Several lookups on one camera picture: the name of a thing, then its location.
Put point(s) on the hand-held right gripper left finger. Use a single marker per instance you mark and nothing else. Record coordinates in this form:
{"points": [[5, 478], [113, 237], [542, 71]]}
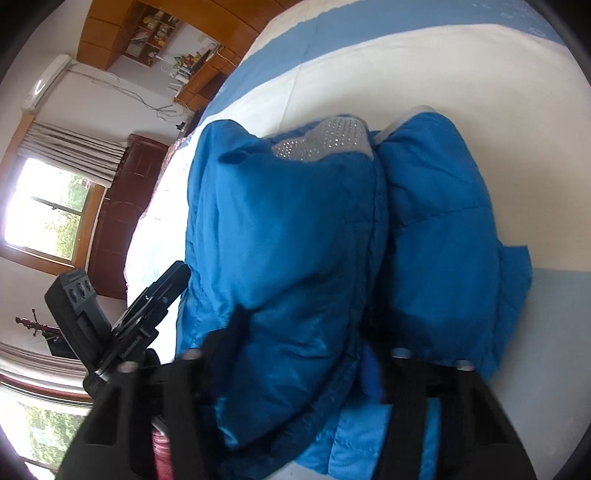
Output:
{"points": [[184, 392]]}

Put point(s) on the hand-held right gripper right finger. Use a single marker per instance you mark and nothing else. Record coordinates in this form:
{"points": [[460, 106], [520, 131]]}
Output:
{"points": [[371, 374]]}

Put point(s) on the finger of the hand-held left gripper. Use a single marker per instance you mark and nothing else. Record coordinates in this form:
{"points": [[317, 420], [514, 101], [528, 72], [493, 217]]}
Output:
{"points": [[168, 286]]}

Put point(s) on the blue padded jacket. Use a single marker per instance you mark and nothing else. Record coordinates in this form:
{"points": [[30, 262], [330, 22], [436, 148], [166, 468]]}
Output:
{"points": [[286, 230]]}

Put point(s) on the person's left forearm pink sleeve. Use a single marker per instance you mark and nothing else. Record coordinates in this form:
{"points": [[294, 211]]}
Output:
{"points": [[164, 452]]}

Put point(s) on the brown violin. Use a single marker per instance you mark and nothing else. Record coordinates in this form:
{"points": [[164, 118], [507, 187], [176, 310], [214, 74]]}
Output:
{"points": [[37, 324]]}

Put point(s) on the dark wooden headboard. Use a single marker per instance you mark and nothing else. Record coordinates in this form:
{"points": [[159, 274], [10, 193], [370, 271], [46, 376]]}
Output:
{"points": [[124, 217]]}

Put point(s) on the large window with greenery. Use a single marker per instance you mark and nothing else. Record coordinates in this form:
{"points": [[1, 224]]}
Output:
{"points": [[41, 429]]}

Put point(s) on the wood framed window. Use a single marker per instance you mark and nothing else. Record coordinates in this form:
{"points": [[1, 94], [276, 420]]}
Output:
{"points": [[46, 207]]}

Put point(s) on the pink patterned pillow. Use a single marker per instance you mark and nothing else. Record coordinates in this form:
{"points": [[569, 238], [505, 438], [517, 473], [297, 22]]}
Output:
{"points": [[180, 145]]}

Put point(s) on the grey striped curtain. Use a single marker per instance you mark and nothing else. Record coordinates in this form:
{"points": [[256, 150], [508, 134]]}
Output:
{"points": [[74, 150]]}

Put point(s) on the wooden desk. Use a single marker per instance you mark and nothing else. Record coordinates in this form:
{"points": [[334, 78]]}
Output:
{"points": [[203, 85]]}

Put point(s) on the row of desk bottles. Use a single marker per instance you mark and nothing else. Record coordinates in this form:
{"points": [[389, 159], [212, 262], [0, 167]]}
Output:
{"points": [[189, 64]]}

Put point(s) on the white air conditioner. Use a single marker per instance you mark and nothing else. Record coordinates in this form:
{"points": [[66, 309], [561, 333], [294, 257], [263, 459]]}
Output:
{"points": [[46, 81]]}

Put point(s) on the white and blue bed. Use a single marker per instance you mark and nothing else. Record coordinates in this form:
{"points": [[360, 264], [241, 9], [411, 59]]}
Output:
{"points": [[369, 78]]}

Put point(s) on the wooden wall shelf cabinet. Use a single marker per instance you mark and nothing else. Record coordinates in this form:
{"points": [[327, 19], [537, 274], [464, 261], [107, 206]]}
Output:
{"points": [[106, 32]]}

